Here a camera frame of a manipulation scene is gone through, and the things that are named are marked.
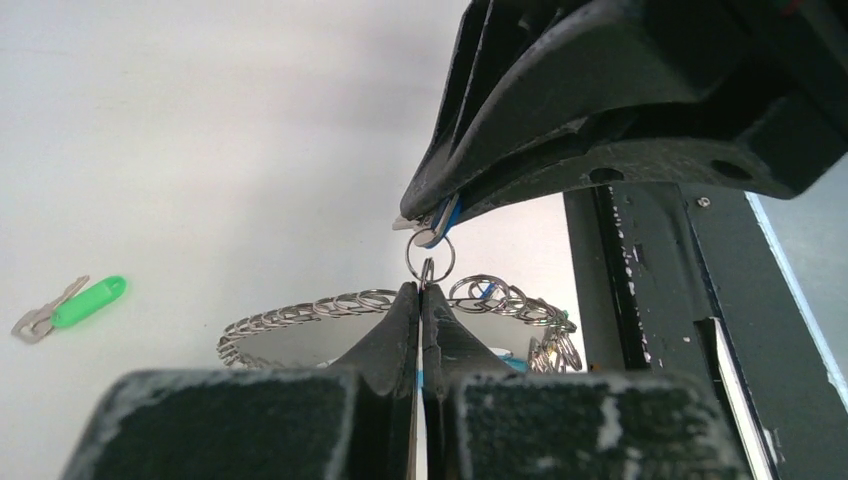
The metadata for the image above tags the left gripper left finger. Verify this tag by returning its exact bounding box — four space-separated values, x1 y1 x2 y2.
59 281 421 480

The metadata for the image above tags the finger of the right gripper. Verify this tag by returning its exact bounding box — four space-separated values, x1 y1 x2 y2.
400 1 729 219
458 92 847 222

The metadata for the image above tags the key with green tag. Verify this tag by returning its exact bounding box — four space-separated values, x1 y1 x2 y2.
10 275 128 345

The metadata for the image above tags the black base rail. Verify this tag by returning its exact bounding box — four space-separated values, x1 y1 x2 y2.
563 184 847 479

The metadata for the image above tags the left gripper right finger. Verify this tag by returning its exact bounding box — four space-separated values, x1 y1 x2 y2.
422 285 749 479

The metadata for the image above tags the key with blue tag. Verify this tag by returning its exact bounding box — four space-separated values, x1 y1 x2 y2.
392 194 462 248

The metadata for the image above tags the metal key organiser with rings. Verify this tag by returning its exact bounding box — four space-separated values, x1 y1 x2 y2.
216 258 583 373

